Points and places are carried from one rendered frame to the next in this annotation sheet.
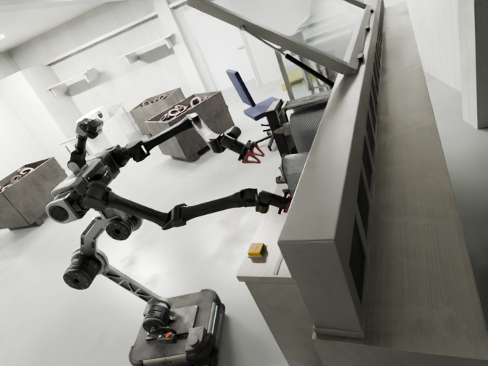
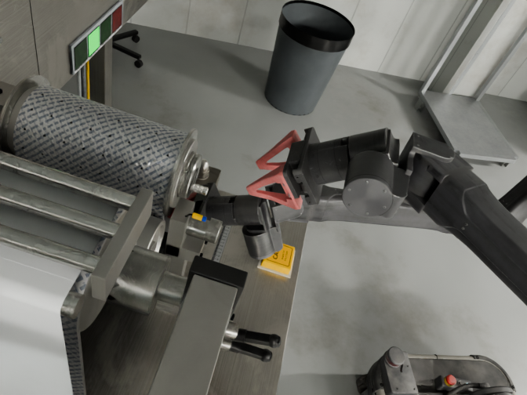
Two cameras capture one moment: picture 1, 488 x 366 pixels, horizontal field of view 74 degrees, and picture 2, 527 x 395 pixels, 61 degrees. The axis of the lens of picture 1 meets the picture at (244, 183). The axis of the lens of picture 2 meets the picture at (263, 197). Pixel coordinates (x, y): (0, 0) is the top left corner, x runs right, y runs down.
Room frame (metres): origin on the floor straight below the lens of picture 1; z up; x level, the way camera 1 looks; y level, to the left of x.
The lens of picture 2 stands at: (1.76, -0.38, 1.77)
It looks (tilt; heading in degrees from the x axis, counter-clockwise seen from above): 46 degrees down; 144
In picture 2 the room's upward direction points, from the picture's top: 21 degrees clockwise
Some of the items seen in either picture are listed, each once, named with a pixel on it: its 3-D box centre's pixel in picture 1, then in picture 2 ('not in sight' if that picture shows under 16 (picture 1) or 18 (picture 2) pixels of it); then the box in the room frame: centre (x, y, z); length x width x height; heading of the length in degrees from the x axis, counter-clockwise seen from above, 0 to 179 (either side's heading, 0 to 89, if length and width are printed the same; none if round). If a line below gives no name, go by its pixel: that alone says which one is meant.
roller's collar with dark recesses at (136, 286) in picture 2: (290, 128); (134, 276); (1.51, -0.32, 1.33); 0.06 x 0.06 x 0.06; 57
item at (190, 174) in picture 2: not in sight; (188, 175); (1.29, -0.20, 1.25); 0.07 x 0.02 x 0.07; 147
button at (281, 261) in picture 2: (256, 249); (278, 256); (1.28, 0.08, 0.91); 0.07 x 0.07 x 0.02; 57
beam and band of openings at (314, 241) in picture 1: (369, 38); not in sight; (1.64, -0.87, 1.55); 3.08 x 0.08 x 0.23; 147
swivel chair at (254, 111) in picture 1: (261, 104); not in sight; (4.59, -0.69, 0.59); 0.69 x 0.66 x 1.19; 77
